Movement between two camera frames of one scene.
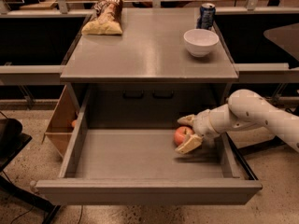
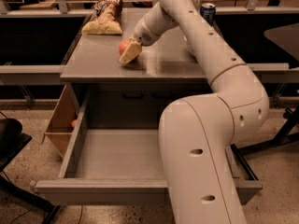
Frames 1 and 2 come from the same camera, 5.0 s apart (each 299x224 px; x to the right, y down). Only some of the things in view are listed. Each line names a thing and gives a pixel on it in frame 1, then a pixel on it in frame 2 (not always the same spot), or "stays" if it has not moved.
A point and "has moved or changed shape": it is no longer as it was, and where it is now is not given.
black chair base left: (12, 140) stays
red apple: (181, 133) has moved or changed shape
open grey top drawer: (124, 165) stays
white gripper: (203, 125) → (142, 35)
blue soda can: (206, 18) stays
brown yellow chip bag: (106, 17) stays
